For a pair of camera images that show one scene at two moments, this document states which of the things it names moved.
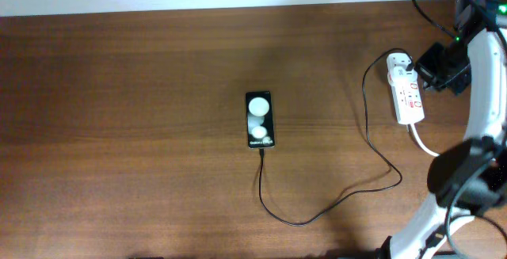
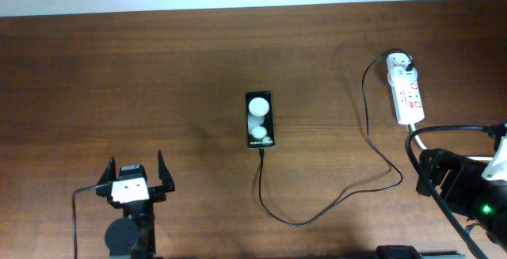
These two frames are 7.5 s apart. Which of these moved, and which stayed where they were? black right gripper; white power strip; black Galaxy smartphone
Moved: black right gripper
Stayed: black Galaxy smartphone; white power strip
